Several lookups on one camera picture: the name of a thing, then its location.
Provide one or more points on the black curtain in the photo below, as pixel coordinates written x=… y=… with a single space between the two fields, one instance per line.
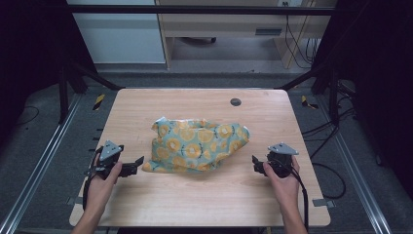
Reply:
x=29 y=58
x=380 y=81

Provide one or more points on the grey round table grommet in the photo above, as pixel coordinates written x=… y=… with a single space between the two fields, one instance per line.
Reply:
x=235 y=102

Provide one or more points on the black metal stand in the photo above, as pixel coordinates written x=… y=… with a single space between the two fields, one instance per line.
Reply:
x=63 y=97
x=332 y=97

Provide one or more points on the person's left hand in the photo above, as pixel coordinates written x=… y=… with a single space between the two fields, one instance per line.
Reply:
x=99 y=191

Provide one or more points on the white cabinet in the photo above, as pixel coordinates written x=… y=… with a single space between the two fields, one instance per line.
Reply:
x=120 y=39

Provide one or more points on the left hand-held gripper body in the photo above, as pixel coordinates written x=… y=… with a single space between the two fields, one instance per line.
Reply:
x=109 y=150

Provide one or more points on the light wooden desk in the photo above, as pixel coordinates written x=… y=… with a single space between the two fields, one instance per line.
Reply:
x=224 y=27

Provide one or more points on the person's right hand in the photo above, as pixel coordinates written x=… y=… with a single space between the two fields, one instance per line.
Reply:
x=287 y=190

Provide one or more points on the aluminium floor rail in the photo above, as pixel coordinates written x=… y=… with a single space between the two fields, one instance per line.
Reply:
x=39 y=169
x=357 y=182

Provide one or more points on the teal cloth with orange print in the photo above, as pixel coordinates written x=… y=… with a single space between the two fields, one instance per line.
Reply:
x=195 y=144

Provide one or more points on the grey metal table bracket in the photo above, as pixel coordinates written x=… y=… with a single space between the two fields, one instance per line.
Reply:
x=74 y=201
x=323 y=203

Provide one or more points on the yellow black striped tape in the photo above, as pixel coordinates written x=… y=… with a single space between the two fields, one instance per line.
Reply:
x=305 y=101
x=99 y=101

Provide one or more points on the black horizontal frame bar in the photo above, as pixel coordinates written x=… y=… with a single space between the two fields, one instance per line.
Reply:
x=195 y=9

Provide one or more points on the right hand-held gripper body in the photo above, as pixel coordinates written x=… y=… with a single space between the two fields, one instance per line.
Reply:
x=281 y=159

